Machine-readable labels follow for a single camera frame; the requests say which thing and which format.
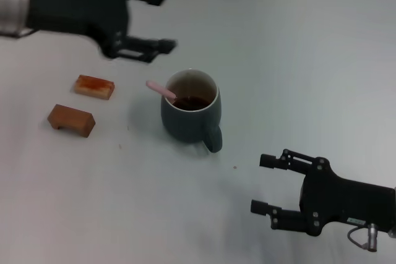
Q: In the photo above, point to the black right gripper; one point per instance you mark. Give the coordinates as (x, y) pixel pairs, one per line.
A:
(349, 202)

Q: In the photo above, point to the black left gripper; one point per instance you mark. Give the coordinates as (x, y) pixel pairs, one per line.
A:
(77, 10)

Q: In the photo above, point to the grey ceramic cup with coffee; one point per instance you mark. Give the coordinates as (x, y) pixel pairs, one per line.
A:
(185, 125)

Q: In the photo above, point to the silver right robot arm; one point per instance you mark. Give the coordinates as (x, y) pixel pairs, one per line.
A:
(394, 228)

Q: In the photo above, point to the light wooden block orange stain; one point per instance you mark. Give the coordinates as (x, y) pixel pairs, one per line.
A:
(92, 86)

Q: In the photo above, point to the dark brown wooden bridge block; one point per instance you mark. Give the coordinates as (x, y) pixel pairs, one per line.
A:
(68, 115)

